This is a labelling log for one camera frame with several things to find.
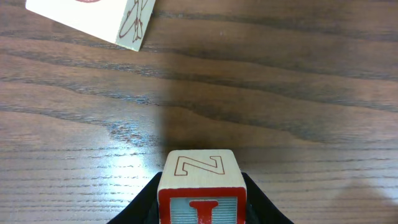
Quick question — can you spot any red letter A block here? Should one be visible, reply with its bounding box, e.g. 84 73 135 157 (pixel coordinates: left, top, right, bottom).
25 0 155 51

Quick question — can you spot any red letter I block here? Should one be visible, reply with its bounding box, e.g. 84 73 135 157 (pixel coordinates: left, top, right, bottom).
157 149 247 224

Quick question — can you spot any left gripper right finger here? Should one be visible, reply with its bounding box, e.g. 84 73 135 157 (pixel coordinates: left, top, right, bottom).
242 172 294 224

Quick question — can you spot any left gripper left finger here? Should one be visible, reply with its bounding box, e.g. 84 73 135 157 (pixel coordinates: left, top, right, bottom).
107 172 162 224

